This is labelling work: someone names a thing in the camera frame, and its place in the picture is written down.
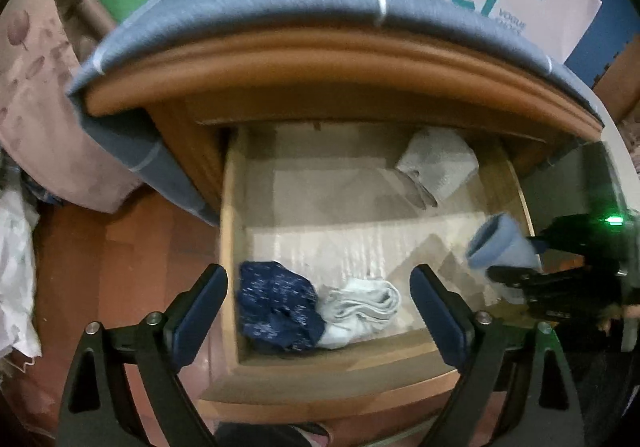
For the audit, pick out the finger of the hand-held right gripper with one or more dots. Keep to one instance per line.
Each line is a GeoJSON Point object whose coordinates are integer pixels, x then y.
{"type": "Point", "coordinates": [570, 234]}
{"type": "Point", "coordinates": [540, 284]}

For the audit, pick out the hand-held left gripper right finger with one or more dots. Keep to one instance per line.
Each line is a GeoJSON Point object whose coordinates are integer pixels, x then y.
{"type": "Point", "coordinates": [440, 317]}

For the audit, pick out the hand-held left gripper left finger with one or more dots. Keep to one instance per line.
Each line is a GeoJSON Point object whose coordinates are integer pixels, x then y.
{"type": "Point", "coordinates": [200, 317]}

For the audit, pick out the light blue sock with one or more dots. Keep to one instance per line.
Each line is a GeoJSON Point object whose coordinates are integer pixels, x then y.
{"type": "Point", "coordinates": [500, 239]}

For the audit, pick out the navy speckled underwear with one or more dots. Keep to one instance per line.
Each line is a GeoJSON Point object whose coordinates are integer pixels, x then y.
{"type": "Point", "coordinates": [277, 302]}

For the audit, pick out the white socks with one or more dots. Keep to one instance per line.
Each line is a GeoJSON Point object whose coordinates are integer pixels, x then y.
{"type": "Point", "coordinates": [357, 309]}

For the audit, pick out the wooden drawer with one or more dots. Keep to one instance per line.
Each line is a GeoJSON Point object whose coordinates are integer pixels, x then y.
{"type": "Point", "coordinates": [340, 232]}

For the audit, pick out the grey underwear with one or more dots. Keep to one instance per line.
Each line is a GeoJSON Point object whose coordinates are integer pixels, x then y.
{"type": "Point", "coordinates": [440, 162]}

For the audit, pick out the white floral bedding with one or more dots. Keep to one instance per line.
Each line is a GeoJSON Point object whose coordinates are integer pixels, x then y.
{"type": "Point", "coordinates": [17, 277]}

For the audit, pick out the pink leaf-print pillow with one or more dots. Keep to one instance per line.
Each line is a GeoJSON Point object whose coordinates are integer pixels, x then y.
{"type": "Point", "coordinates": [45, 117]}

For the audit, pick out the wooden nightstand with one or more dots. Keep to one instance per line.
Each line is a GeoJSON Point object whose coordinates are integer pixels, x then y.
{"type": "Point", "coordinates": [325, 67]}

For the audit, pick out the blue checked cloth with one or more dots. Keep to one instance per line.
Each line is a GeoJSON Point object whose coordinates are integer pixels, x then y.
{"type": "Point", "coordinates": [250, 2]}

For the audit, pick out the brown satin pillow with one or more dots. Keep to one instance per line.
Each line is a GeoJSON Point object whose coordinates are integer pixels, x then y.
{"type": "Point", "coordinates": [80, 17]}

